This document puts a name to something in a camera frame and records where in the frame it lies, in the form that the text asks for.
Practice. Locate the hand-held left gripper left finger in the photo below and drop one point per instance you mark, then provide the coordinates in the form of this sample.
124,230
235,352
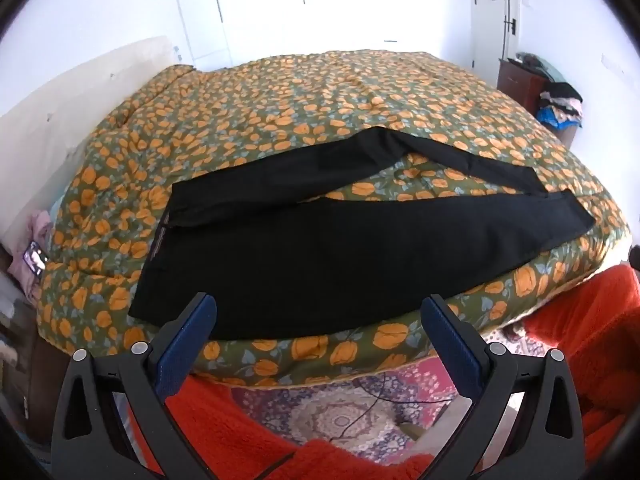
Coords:
182,347

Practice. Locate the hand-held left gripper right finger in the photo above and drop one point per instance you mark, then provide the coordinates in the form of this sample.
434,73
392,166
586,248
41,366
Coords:
450,347

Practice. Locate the black pants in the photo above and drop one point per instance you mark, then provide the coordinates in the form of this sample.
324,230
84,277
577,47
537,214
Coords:
325,260

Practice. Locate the olive green book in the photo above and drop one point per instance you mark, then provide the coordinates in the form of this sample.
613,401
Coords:
412,432

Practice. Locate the patterned pink rug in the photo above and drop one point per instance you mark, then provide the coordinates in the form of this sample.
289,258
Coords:
320,410

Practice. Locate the orange fleece garment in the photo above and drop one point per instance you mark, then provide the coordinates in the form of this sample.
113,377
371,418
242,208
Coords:
350,462

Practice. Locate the dark wooden nightstand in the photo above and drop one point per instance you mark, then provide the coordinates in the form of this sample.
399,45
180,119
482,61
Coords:
30,360

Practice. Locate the smartphone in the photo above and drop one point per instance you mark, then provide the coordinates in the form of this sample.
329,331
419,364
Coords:
36,258

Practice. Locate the pink cloth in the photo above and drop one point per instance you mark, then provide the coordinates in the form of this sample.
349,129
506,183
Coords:
35,225

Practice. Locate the pile of mixed clothes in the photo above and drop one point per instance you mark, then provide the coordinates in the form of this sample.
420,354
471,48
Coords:
562,105

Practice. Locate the brown wooden cabinet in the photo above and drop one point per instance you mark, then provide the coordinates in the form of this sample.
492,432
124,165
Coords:
517,82

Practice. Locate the green orange floral blanket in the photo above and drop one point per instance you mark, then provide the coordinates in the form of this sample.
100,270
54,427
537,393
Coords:
300,100

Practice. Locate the white padded headboard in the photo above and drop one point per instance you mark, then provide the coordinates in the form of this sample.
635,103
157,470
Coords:
60,100

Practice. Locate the teal cloth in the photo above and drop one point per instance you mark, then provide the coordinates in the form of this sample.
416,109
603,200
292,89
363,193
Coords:
542,67

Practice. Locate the white door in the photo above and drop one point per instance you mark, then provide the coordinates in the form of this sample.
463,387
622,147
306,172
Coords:
492,25

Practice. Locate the white wardrobe doors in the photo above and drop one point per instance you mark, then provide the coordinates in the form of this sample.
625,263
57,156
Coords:
325,0

